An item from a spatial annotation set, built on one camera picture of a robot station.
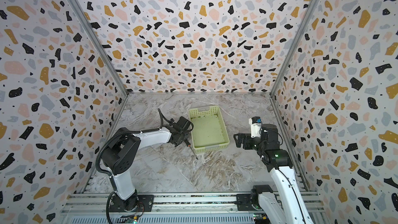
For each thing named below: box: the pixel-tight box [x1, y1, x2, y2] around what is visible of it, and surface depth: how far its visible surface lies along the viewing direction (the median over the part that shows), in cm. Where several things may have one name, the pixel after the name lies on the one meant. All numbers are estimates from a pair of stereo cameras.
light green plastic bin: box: [188, 105, 230, 154], surface depth 102 cm
